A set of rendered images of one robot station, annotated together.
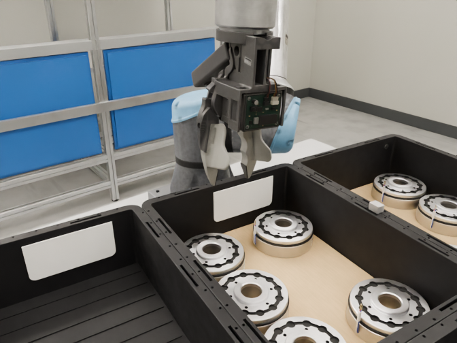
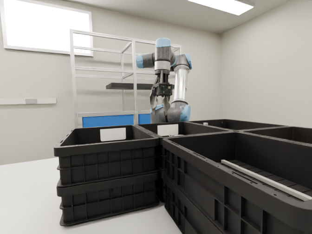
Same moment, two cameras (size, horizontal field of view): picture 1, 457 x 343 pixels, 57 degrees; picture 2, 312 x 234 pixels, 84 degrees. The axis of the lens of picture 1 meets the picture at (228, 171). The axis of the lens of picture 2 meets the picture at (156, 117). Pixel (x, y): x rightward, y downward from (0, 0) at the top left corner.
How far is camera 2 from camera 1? 0.40 m
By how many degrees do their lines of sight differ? 24
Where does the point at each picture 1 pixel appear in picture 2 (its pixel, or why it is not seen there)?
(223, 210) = (160, 132)
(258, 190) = (173, 128)
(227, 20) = (156, 68)
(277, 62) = (182, 94)
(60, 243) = (110, 131)
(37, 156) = not seen: hidden behind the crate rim
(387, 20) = (249, 109)
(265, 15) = (165, 66)
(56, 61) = (123, 116)
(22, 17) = (114, 107)
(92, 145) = not seen: hidden behind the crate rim
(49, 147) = not seen: hidden behind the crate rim
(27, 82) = (113, 122)
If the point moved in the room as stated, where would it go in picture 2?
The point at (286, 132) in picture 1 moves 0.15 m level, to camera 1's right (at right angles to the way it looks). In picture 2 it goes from (184, 113) to (210, 113)
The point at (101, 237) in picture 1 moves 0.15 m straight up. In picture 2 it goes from (122, 132) to (120, 102)
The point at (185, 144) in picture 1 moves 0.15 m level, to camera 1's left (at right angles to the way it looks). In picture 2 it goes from (153, 119) to (131, 119)
